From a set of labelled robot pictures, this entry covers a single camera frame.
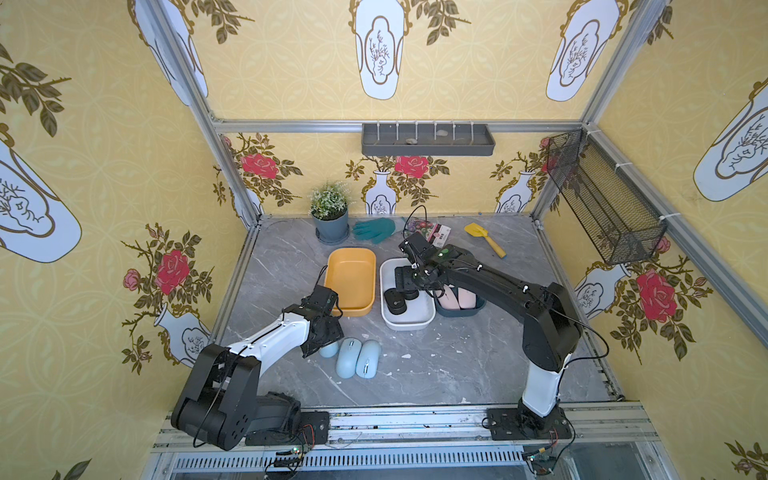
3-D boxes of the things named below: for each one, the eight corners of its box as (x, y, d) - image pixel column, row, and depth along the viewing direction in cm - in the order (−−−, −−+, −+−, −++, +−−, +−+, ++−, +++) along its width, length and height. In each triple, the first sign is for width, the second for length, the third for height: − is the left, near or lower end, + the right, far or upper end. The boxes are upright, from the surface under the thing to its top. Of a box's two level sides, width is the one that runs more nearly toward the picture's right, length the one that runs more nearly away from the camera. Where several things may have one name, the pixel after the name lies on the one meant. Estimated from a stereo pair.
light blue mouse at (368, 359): (353, 375, 84) (352, 372, 82) (363, 341, 90) (362, 337, 88) (375, 380, 83) (375, 377, 81) (383, 345, 89) (383, 341, 87)
